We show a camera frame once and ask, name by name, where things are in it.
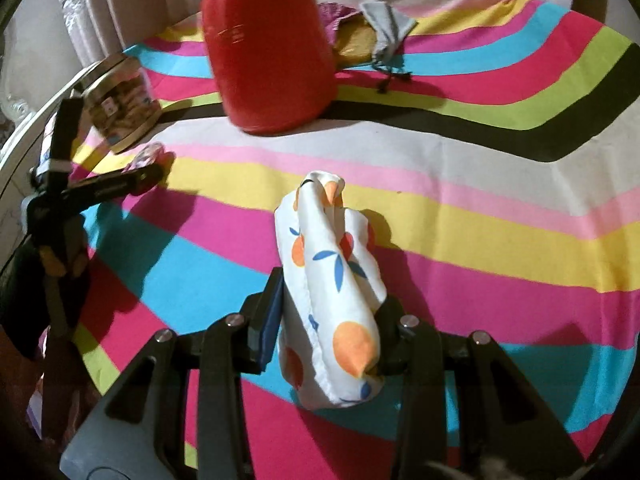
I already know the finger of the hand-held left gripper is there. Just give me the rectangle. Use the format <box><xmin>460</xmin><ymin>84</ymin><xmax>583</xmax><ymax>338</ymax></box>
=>
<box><xmin>42</xmin><ymin>99</ymin><xmax>83</xmax><ymax>186</ymax></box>
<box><xmin>65</xmin><ymin>162</ymin><xmax>170</xmax><ymax>207</ymax></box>

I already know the white cloth with orange print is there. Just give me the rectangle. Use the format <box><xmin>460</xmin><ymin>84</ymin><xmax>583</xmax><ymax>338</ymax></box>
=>
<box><xmin>274</xmin><ymin>171</ymin><xmax>388</xmax><ymax>409</ymax></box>

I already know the colourful striped tablecloth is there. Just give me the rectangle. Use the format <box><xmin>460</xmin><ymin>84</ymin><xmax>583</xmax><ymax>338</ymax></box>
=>
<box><xmin>65</xmin><ymin>0</ymin><xmax>640</xmax><ymax>480</ymax></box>

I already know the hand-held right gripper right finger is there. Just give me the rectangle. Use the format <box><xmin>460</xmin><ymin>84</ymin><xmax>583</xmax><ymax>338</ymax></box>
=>
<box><xmin>372</xmin><ymin>296</ymin><xmax>586</xmax><ymax>480</ymax></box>

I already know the clear jar with metal lid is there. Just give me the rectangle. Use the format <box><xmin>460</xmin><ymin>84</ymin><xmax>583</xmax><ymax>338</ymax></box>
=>
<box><xmin>70</xmin><ymin>56</ymin><xmax>162</xmax><ymax>155</ymax></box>

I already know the grey drawstring pouch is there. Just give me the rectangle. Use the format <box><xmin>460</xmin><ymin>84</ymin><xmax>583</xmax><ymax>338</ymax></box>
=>
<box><xmin>359</xmin><ymin>1</ymin><xmax>418</xmax><ymax>93</ymax></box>

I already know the red plastic container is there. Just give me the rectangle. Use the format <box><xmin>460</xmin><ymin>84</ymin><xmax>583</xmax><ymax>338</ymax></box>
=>
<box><xmin>197</xmin><ymin>0</ymin><xmax>340</xmax><ymax>135</ymax></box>

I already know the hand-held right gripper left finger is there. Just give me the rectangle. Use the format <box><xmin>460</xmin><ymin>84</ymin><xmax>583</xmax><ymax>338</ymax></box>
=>
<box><xmin>102</xmin><ymin>266</ymin><xmax>286</xmax><ymax>480</ymax></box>

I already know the purple knit glove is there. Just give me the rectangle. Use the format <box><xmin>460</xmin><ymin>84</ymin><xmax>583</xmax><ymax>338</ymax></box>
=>
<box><xmin>316</xmin><ymin>2</ymin><xmax>368</xmax><ymax>41</ymax></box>

